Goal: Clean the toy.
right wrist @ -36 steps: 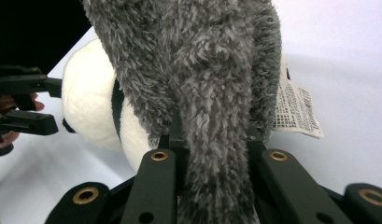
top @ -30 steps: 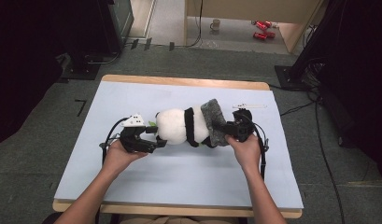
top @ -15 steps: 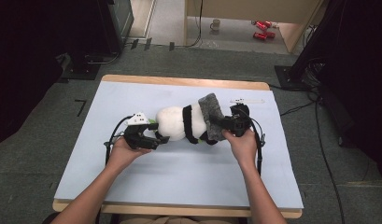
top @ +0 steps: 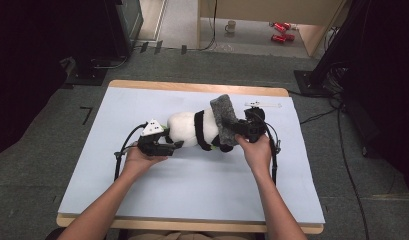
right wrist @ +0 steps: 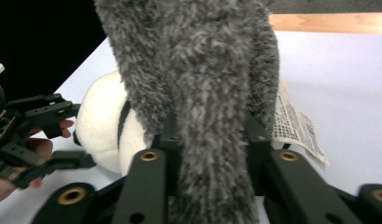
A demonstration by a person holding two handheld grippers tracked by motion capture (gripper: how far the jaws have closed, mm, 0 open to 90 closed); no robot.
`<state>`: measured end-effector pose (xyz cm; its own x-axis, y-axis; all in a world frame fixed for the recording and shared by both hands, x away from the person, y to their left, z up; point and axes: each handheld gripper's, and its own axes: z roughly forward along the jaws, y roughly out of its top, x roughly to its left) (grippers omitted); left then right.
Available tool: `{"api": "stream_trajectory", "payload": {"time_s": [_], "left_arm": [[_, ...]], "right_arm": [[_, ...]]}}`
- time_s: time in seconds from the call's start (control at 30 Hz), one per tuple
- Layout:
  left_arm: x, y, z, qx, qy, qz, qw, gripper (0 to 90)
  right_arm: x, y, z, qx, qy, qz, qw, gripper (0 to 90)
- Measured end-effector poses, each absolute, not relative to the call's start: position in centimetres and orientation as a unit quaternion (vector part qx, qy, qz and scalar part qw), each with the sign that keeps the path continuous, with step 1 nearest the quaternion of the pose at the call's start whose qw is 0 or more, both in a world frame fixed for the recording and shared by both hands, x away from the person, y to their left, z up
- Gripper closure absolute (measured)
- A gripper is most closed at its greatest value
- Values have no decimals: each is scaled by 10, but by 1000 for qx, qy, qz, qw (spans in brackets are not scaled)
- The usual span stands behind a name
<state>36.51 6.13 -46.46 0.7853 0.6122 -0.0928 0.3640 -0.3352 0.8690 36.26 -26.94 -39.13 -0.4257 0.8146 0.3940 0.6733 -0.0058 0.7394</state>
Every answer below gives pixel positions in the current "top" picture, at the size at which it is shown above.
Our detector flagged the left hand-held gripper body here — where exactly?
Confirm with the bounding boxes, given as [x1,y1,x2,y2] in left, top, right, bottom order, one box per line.
[137,118,170,157]

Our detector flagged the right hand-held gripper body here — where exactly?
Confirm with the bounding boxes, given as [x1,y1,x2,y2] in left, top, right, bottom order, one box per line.
[238,101,282,144]

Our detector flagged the grey knitted sock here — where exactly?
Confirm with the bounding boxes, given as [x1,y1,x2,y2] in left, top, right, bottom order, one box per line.
[209,94,240,147]

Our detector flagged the panda plush toy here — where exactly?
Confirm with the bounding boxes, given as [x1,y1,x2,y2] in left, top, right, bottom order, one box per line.
[161,108,240,153]

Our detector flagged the person's left hand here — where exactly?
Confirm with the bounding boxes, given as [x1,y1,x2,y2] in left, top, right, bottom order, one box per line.
[121,143,169,180]

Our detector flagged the person's right hand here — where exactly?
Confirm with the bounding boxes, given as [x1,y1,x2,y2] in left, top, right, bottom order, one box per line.
[234,133,272,173]

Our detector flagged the light blue table sheet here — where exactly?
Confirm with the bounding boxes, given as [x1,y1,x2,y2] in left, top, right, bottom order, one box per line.
[57,86,326,225]

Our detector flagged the wooden table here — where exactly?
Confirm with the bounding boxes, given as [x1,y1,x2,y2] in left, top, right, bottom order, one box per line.
[56,79,325,234]

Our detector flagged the person's beige trousers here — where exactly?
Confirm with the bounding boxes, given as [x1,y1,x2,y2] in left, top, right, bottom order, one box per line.
[125,230,256,240]

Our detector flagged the black stand with base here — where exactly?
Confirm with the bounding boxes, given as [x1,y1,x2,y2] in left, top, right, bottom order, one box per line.
[63,0,145,87]

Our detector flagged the black metal stand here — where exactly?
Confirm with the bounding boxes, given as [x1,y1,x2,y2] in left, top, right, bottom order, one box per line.
[293,0,373,98]

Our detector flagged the light wooden cabinet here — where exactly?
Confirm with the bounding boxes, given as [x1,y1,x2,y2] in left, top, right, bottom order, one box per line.
[196,0,346,58]

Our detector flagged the dark curtain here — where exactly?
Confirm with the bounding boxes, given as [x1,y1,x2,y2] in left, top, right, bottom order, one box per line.
[338,0,409,201]

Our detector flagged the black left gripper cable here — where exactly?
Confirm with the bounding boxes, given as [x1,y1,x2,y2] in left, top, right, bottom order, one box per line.
[113,122,149,182]

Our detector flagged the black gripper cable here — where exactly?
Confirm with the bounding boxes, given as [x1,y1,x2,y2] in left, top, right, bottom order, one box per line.
[113,122,149,182]
[258,113,282,186]

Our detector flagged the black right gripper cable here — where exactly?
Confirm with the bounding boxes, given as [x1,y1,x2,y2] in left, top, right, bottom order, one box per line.
[258,113,282,186]

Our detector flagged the black floor cables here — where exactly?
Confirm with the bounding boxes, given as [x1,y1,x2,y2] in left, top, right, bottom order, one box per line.
[286,59,371,240]

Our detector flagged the black hanging cable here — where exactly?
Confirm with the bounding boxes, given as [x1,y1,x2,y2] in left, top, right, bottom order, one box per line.
[191,0,218,52]

